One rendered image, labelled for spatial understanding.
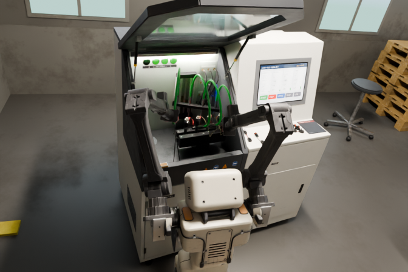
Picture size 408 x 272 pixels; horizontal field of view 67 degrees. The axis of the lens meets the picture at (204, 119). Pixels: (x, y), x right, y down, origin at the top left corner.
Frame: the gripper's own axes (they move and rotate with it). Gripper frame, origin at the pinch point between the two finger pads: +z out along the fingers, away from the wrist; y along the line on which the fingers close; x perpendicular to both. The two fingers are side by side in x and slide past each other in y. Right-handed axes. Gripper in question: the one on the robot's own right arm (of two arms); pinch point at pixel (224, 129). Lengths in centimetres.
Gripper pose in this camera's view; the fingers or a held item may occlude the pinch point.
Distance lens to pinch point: 177.0
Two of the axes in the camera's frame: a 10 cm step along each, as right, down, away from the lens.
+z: -1.9, 1.8, 9.6
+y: -0.1, -9.8, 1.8
